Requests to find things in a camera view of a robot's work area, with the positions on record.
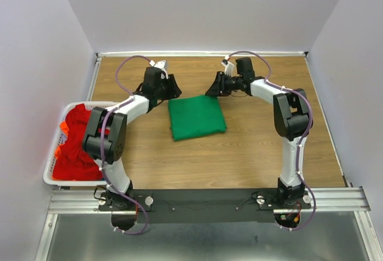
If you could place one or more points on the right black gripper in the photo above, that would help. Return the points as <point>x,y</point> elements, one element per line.
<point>218,88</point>

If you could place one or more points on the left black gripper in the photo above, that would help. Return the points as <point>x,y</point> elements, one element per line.
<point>173,90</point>

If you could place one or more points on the green t-shirt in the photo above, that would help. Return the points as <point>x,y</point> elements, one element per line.
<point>195,117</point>

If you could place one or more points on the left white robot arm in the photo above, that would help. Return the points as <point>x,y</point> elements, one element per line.
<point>105,135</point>

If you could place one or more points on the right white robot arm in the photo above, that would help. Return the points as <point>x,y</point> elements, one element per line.
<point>292,117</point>

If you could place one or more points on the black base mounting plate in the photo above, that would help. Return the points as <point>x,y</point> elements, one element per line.
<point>202,206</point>

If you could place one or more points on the red t-shirt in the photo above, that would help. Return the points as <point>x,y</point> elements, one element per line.
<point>74,164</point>

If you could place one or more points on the white plastic laundry basket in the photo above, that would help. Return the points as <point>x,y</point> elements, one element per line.
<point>48,173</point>

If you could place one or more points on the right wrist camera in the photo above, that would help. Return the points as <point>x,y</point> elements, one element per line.
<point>228,67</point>

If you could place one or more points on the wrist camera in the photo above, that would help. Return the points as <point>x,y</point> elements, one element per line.
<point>162,65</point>
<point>228,67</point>

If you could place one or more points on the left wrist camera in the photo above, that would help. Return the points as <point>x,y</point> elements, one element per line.
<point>162,65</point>

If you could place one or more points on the aluminium back table rail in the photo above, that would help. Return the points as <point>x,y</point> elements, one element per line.
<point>194,53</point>

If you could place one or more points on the aluminium front rail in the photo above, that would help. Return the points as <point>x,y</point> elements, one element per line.
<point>336,199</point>

